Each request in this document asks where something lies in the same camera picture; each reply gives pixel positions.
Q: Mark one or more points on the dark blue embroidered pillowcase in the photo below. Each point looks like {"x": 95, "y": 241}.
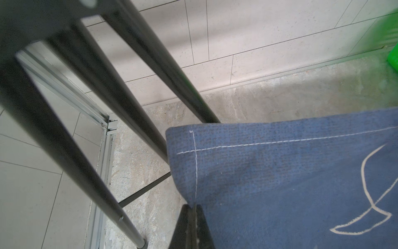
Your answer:
{"x": 317, "y": 183}

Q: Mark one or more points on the black perforated music stand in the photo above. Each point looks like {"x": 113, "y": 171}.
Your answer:
{"x": 59, "y": 23}

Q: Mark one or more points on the green plastic basket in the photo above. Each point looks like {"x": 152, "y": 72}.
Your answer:
{"x": 393, "y": 57}

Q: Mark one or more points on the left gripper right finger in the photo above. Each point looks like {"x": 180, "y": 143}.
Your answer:
{"x": 201, "y": 237}

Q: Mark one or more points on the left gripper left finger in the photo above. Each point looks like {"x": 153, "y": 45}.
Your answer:
{"x": 181, "y": 235}

